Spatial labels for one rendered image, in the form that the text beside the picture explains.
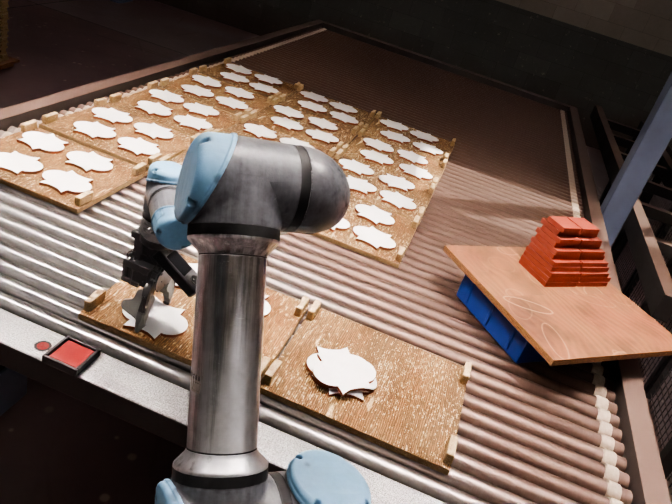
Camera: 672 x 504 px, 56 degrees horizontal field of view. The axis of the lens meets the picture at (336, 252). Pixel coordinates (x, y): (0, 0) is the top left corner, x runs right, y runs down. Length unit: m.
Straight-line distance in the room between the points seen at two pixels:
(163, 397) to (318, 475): 0.52
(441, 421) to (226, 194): 0.81
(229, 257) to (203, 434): 0.21
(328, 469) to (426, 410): 0.58
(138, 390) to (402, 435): 0.53
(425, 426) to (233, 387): 0.68
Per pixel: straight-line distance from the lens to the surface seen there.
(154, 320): 1.42
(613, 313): 1.93
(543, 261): 1.89
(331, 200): 0.81
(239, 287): 0.77
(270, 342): 1.44
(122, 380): 1.32
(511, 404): 1.59
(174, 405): 1.28
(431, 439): 1.36
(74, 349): 1.36
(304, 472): 0.84
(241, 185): 0.76
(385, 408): 1.38
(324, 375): 1.36
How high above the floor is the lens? 1.82
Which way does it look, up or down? 28 degrees down
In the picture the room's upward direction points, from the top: 17 degrees clockwise
